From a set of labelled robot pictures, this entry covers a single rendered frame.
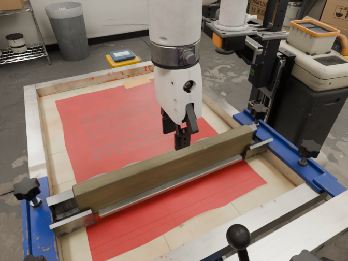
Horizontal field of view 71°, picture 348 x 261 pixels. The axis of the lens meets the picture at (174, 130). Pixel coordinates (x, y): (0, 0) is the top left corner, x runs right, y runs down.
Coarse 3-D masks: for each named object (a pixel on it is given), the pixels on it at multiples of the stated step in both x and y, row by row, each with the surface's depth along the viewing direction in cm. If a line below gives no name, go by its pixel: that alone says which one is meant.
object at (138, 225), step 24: (96, 96) 88; (72, 120) 77; (72, 144) 69; (72, 168) 62; (96, 168) 62; (168, 192) 56; (96, 216) 52; (120, 216) 52; (144, 216) 52; (168, 216) 52; (192, 216) 52; (96, 240) 48; (120, 240) 48; (144, 240) 48
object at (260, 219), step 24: (96, 72) 95; (120, 72) 97; (144, 72) 102; (24, 96) 82; (216, 96) 82; (48, 168) 60; (288, 168) 58; (288, 192) 52; (312, 192) 52; (240, 216) 48; (264, 216) 48; (288, 216) 50; (192, 240) 44; (216, 240) 44
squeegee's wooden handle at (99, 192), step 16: (240, 128) 58; (192, 144) 53; (208, 144) 53; (224, 144) 55; (240, 144) 58; (144, 160) 50; (160, 160) 50; (176, 160) 50; (192, 160) 53; (208, 160) 56; (112, 176) 47; (128, 176) 47; (144, 176) 49; (160, 176) 51; (176, 176) 54; (80, 192) 44; (96, 192) 45; (112, 192) 47; (128, 192) 49; (80, 208) 46; (96, 208) 48
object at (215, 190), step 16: (128, 96) 88; (144, 96) 88; (208, 128) 74; (160, 144) 69; (208, 176) 60; (224, 176) 60; (240, 176) 60; (256, 176) 60; (192, 192) 56; (208, 192) 56; (224, 192) 56; (240, 192) 56; (192, 208) 53; (208, 208) 53
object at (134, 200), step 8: (224, 160) 59; (232, 160) 59; (240, 160) 60; (208, 168) 57; (216, 168) 57; (184, 176) 55; (192, 176) 55; (200, 176) 56; (168, 184) 53; (176, 184) 53; (144, 192) 52; (152, 192) 52; (160, 192) 52; (128, 200) 50; (136, 200) 50; (104, 208) 49; (112, 208) 49; (120, 208) 49; (104, 216) 48
